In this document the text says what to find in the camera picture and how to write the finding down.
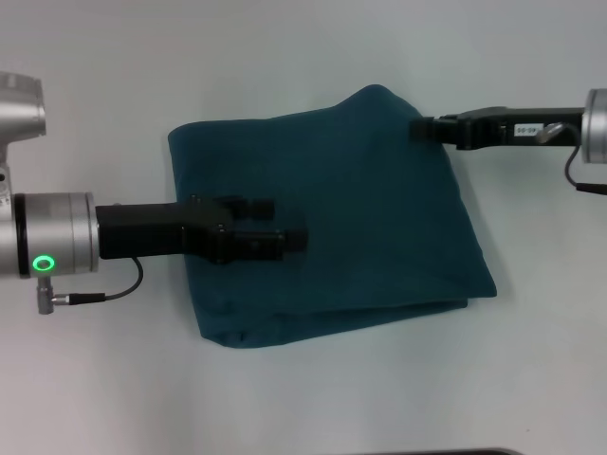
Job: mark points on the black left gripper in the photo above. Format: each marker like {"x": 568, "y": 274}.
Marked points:
{"x": 142, "y": 230}

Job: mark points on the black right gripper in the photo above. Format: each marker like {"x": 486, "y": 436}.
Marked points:
{"x": 521, "y": 127}

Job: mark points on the teal t-shirt with FREE print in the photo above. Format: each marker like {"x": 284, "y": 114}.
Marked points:
{"x": 355, "y": 189}

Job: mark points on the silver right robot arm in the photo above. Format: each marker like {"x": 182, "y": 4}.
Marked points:
{"x": 596, "y": 125}

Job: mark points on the silver elbow connector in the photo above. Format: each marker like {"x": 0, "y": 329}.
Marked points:
{"x": 547, "y": 132}
{"x": 45, "y": 294}

